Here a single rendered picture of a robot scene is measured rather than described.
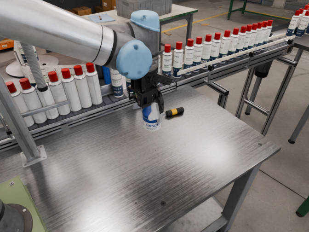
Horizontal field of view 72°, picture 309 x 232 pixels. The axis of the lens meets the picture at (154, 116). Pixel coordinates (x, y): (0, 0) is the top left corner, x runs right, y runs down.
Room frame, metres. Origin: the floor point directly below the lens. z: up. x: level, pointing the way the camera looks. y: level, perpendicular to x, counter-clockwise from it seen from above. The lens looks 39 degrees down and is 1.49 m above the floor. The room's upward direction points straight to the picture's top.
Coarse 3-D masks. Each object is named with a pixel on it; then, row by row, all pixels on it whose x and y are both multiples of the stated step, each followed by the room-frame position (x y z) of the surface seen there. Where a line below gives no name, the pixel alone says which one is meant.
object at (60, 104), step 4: (68, 100) 0.77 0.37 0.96; (52, 104) 0.73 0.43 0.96; (56, 104) 0.74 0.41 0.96; (60, 104) 0.74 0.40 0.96; (64, 104) 0.75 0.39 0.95; (40, 108) 0.71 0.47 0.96; (44, 108) 0.71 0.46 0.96; (48, 108) 0.72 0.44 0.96; (52, 108) 0.73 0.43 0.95; (28, 112) 0.68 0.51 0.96; (32, 112) 0.68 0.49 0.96; (36, 112) 0.69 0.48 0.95; (24, 116) 0.67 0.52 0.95; (4, 120) 0.63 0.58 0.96; (0, 124) 0.62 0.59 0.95
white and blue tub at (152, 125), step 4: (144, 108) 0.63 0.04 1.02; (148, 108) 0.63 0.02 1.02; (144, 112) 0.61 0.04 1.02; (148, 112) 0.61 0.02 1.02; (144, 116) 0.59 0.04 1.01; (144, 120) 0.59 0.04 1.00; (148, 120) 0.58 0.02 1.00; (156, 120) 0.58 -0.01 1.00; (144, 124) 0.59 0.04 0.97; (148, 124) 0.58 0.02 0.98; (152, 124) 0.58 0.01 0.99; (156, 124) 0.58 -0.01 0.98; (160, 124) 0.60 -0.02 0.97; (144, 128) 0.59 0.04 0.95; (148, 128) 0.58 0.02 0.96; (152, 128) 0.58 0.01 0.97; (156, 128) 0.58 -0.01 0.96
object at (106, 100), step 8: (104, 96) 0.92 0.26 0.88; (112, 96) 0.92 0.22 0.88; (128, 96) 0.92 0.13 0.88; (104, 104) 0.85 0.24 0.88; (72, 112) 0.79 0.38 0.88; (80, 112) 0.79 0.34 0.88; (48, 120) 0.73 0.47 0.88; (56, 120) 0.73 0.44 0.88; (0, 128) 0.68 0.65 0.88; (8, 128) 0.68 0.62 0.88; (32, 128) 0.68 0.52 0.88; (0, 136) 0.63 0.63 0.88; (8, 136) 0.63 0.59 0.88
